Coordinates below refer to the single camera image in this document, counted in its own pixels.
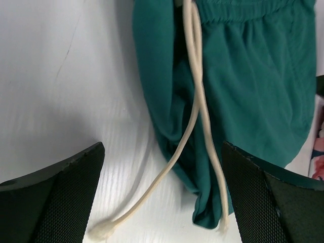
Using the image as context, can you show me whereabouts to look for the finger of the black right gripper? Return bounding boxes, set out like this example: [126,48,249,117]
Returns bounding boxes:
[316,75,324,98]

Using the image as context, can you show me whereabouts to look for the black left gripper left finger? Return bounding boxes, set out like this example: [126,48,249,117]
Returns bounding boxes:
[1,142,105,243]

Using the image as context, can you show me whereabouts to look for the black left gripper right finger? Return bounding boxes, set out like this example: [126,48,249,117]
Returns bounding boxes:
[221,142,323,242]

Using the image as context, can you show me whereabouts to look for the pink shark print shorts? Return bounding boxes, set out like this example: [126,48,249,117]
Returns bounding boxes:
[308,125,324,181]

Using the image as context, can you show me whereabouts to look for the green shorts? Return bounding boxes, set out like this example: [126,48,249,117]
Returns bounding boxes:
[89,1,316,241]

